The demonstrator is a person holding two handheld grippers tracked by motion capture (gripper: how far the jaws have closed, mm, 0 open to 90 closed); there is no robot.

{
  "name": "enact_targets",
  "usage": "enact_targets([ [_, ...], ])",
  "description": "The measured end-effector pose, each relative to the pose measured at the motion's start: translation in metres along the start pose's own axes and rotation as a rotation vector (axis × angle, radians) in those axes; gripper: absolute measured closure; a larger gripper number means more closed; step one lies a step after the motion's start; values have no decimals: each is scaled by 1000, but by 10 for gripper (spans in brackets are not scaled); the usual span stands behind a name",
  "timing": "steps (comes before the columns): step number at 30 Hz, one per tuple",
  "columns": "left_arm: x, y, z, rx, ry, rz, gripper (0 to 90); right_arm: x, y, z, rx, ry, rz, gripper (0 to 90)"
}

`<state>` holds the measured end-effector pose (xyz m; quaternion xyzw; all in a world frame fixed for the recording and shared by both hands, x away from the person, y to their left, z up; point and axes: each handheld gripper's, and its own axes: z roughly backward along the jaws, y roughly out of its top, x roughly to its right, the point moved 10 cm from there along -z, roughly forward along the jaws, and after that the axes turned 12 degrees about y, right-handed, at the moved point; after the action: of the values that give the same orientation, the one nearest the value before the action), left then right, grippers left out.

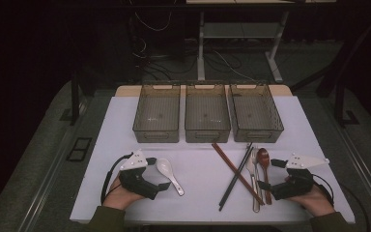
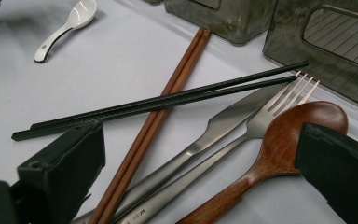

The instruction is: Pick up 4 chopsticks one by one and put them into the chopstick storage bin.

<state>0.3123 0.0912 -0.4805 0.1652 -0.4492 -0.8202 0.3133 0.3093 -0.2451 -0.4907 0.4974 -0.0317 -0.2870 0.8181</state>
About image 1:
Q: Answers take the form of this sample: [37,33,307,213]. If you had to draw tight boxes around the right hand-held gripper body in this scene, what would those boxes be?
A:
[270,153,330,201]

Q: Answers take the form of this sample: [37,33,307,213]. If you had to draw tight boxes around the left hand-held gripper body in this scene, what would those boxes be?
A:
[119,149,160,201]

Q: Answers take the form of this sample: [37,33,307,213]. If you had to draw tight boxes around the white ceramic spoon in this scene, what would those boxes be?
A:
[156,158,186,197]

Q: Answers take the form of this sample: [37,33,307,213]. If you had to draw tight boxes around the red wooden spoon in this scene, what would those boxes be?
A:
[257,147,273,206]

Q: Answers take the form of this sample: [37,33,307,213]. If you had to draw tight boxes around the black chopstick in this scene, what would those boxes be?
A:
[219,146,255,212]
[218,142,253,207]

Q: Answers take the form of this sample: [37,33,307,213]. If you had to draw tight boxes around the grey translucent plastic bin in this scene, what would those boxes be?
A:
[132,84,182,144]
[228,83,285,143]
[185,84,232,144]

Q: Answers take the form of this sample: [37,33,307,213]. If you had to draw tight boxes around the person's left hand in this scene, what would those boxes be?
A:
[101,176,146,211]

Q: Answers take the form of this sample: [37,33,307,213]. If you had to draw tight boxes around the person's right hand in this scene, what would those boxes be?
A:
[288,184,336,218]

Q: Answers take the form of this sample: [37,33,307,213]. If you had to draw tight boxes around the white table mat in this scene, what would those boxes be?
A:
[70,95,357,225]

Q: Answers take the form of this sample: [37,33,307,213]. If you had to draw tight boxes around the wooden table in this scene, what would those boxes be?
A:
[114,84,294,98]

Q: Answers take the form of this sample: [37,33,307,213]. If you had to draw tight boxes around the black metal stand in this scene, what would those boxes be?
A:
[332,73,361,129]
[59,69,93,127]

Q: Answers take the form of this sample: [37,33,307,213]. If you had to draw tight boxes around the black slanted stand leg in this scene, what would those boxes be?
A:
[290,13,371,98]

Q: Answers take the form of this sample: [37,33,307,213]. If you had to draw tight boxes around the white desk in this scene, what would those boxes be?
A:
[185,0,337,83]

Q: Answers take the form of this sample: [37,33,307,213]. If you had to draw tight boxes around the left hand-held gripper cable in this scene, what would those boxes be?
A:
[100,153,133,206]

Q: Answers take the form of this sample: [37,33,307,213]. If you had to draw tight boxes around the hand-held gripper cable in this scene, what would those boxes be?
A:
[312,173,371,232]
[100,153,133,206]

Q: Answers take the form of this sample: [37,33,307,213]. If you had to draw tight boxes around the right hand-held gripper cable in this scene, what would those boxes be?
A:
[312,173,371,232]

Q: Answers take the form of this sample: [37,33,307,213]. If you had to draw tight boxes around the black floor socket frame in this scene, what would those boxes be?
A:
[66,136,93,162]

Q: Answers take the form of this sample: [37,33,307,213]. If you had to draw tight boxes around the metal floor rail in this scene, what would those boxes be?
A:
[322,100,371,220]
[17,96,90,232]

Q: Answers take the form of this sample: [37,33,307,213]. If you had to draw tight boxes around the black floor cable bundle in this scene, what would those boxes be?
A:
[131,32,197,81]

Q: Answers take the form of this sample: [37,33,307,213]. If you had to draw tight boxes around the white floor cable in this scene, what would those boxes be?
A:
[212,49,259,82]

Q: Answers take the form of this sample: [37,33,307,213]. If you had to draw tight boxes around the white hanging cable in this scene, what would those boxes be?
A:
[134,11,172,33]

